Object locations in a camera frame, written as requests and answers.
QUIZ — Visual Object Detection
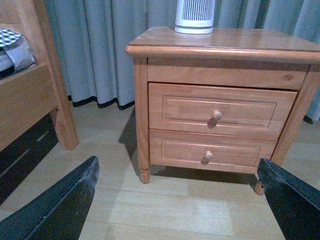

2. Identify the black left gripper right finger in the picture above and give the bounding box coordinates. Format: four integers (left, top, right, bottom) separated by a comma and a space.
257, 158, 320, 240

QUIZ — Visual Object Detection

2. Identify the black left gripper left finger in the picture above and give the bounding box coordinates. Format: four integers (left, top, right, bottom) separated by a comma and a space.
0, 156, 100, 240

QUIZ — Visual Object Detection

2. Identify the wooden drawer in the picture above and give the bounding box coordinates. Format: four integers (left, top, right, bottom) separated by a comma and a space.
149, 129, 277, 174
148, 83, 297, 140

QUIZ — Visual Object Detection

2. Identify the wooden nightstand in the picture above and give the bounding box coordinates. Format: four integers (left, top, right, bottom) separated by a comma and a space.
125, 26, 320, 184

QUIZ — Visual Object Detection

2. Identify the checkered bedding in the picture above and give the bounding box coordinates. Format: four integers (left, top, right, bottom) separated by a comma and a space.
0, 28, 35, 79

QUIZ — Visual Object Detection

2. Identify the white cylindrical air purifier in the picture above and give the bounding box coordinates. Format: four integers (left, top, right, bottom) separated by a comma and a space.
174, 0, 215, 35

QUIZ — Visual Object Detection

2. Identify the wooden bed frame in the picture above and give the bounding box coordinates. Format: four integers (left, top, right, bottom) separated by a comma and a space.
0, 0, 79, 150

